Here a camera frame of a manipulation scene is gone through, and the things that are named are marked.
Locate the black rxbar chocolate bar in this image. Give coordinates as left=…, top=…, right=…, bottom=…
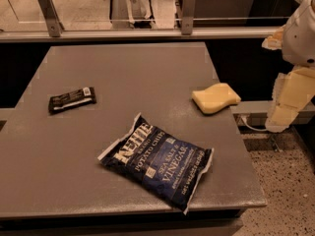
left=48, top=87, right=96, bottom=114

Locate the horizontal metal rail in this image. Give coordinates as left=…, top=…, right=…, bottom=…
left=0, top=27, right=279, bottom=42

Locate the right metal rail bracket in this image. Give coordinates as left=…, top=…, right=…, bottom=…
left=181, top=0, right=196, bottom=35

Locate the white cable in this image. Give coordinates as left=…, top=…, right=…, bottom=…
left=239, top=114, right=269, bottom=132

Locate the yellow sponge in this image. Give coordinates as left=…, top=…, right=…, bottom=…
left=192, top=83, right=241, bottom=114

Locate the left metal rail bracket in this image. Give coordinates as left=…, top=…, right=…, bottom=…
left=37, top=0, right=64, bottom=37

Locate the blue kettle chips bag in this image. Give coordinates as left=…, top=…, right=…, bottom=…
left=98, top=115, right=214, bottom=213

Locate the metal rail bracket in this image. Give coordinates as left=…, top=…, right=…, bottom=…
left=181, top=0, right=196, bottom=35
left=37, top=0, right=64, bottom=37

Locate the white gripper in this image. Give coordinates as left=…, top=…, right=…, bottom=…
left=262, top=0, right=315, bottom=133

